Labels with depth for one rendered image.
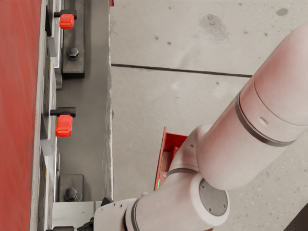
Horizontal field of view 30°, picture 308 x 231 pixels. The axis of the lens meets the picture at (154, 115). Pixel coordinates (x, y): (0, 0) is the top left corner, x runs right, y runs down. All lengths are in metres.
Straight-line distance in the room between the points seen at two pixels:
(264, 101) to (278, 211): 1.66
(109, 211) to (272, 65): 0.46
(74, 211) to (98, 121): 0.30
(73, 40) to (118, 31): 1.16
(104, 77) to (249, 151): 0.78
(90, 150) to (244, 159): 0.67
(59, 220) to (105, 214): 0.16
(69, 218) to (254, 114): 0.57
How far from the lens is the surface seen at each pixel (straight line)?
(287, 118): 0.65
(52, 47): 1.06
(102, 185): 1.30
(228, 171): 0.74
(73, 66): 1.41
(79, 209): 1.15
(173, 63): 2.52
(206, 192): 0.85
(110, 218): 0.99
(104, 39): 1.49
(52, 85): 0.98
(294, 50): 0.62
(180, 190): 0.85
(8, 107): 0.57
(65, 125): 0.87
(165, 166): 1.51
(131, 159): 2.28
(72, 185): 1.27
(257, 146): 0.69
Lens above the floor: 2.08
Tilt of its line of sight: 61 degrees down
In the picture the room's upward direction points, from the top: 8 degrees clockwise
